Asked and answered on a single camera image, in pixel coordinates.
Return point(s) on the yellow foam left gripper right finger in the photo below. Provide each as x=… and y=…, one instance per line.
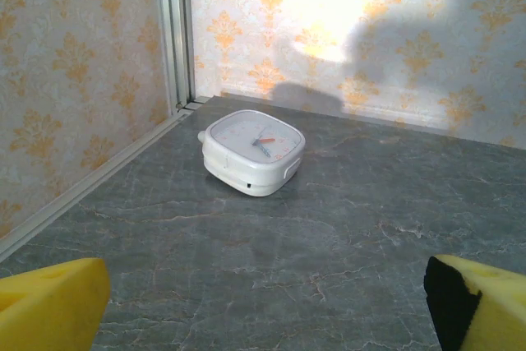
x=501, y=314

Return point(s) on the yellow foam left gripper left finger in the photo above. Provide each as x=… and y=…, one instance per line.
x=45, y=310

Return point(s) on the white square alarm clock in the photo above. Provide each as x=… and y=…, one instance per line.
x=250, y=162

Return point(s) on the aluminium table edge rail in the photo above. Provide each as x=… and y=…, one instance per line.
x=82, y=190

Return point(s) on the aluminium frame post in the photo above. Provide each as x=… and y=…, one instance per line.
x=176, y=30

